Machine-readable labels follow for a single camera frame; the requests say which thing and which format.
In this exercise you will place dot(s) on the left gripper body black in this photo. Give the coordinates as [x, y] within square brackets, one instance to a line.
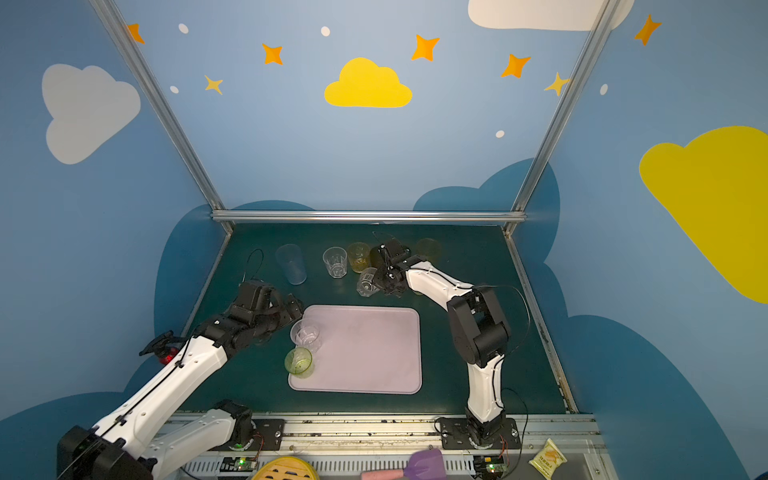
[282, 308]

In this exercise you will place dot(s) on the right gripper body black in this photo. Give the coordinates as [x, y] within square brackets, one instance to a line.
[382, 275]

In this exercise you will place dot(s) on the clear faceted glass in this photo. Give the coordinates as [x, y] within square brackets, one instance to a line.
[306, 334]
[366, 286]
[336, 261]

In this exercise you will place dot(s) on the small green cup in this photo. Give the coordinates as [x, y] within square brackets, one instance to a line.
[299, 362]

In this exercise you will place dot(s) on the pink plastic tray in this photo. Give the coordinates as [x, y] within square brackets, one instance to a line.
[364, 349]

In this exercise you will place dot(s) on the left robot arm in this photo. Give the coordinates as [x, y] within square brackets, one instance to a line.
[126, 443]

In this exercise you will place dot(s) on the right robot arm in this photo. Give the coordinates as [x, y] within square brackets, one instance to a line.
[478, 326]

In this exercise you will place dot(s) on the yellow transparent cup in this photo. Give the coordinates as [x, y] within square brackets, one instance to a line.
[358, 254]

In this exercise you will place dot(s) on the tall yellow cup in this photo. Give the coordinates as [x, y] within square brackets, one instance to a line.
[430, 249]

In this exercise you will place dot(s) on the clear faceted glass back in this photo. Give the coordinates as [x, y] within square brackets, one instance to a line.
[336, 261]

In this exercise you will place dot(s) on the tall blue textured cup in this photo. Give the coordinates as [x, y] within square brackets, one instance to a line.
[290, 258]

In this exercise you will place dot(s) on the yellow round lid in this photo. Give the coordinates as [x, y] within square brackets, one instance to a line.
[286, 468]

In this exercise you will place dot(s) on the purple toy shovel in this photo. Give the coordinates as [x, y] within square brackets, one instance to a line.
[422, 465]

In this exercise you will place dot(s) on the yellow snack packet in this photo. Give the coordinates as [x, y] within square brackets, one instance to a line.
[548, 459]

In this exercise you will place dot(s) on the aluminium frame rear bar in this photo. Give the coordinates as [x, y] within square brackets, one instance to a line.
[366, 217]

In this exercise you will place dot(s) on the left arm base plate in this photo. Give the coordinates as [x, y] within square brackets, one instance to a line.
[258, 435]

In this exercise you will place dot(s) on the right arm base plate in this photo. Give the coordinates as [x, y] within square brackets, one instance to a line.
[465, 434]

